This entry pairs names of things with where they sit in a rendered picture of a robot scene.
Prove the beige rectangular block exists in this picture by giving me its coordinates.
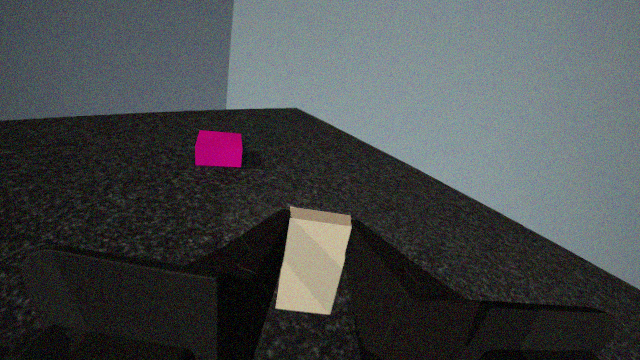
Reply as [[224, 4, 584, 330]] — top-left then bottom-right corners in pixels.
[[275, 207, 352, 314]]

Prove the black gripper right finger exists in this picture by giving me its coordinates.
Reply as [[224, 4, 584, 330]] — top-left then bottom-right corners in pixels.
[[345, 219, 616, 360]]

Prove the magenta block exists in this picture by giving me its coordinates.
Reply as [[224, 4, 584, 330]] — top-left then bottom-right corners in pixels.
[[195, 130, 243, 167]]

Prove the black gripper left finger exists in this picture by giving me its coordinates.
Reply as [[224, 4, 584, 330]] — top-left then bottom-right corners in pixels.
[[22, 209, 290, 360]]

